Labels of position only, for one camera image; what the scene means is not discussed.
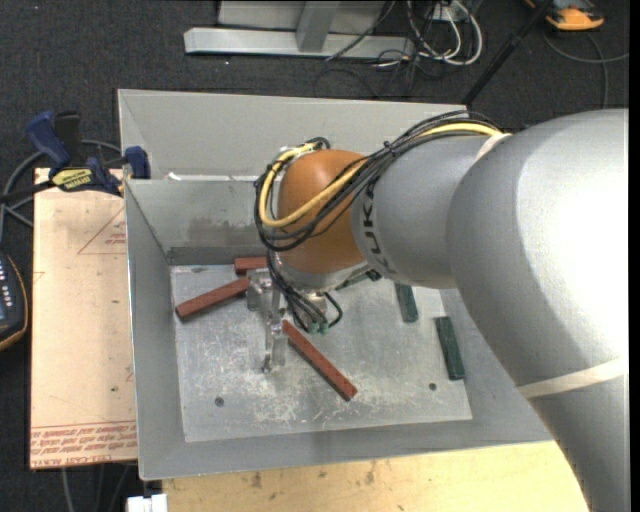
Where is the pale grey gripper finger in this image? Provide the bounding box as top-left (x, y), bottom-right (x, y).
top-left (273, 324), bottom-right (290, 369)
top-left (261, 323), bottom-right (277, 376)

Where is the red-brown flat block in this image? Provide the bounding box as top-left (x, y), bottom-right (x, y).
top-left (174, 277), bottom-right (252, 323)
top-left (280, 319), bottom-right (359, 403)
top-left (233, 255), bottom-right (270, 276)

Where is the grey metal bin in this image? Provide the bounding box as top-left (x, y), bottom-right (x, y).
top-left (117, 88), bottom-right (557, 482)

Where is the dark green flat block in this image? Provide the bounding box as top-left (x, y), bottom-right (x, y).
top-left (394, 281), bottom-right (420, 324)
top-left (433, 315), bottom-right (467, 382)

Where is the brown cardboard board red print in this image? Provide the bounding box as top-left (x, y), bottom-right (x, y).
top-left (28, 166), bottom-right (139, 471)

